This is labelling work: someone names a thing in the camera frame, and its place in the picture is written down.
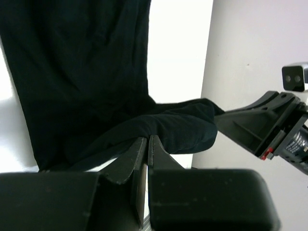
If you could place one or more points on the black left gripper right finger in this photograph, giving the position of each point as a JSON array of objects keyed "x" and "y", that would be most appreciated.
[{"x": 159, "y": 158}]

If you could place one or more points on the black t-shirt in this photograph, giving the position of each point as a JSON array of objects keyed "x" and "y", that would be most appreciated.
[{"x": 80, "y": 71}]

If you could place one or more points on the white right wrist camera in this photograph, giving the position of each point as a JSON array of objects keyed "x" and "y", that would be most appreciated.
[{"x": 295, "y": 77}]

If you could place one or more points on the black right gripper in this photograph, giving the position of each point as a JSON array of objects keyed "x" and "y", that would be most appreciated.
[{"x": 255, "y": 126}]

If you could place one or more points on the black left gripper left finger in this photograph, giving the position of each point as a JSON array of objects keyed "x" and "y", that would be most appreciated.
[{"x": 120, "y": 196}]

